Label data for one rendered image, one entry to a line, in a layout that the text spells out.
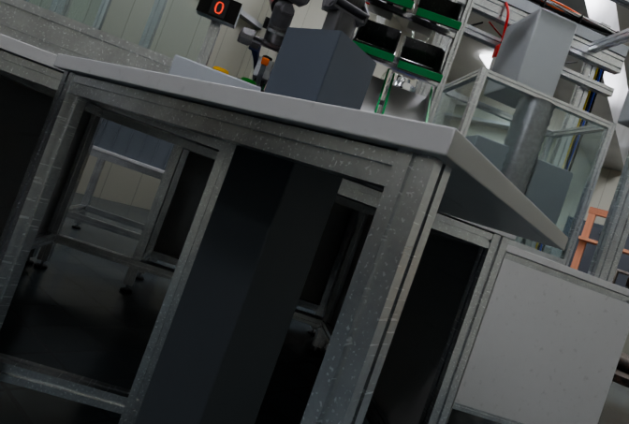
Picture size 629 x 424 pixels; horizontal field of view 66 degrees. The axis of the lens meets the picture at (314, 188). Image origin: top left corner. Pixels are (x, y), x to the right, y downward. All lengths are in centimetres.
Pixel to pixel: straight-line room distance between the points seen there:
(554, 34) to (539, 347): 140
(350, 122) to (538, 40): 202
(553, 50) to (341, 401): 220
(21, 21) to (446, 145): 110
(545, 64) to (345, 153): 201
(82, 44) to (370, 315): 101
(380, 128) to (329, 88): 41
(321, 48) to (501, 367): 170
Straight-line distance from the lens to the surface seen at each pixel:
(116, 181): 586
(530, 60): 247
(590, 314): 245
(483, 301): 134
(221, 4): 158
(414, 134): 50
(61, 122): 113
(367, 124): 53
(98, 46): 130
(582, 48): 313
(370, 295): 51
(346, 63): 95
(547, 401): 246
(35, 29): 135
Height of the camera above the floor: 74
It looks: 2 degrees up
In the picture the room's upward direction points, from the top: 20 degrees clockwise
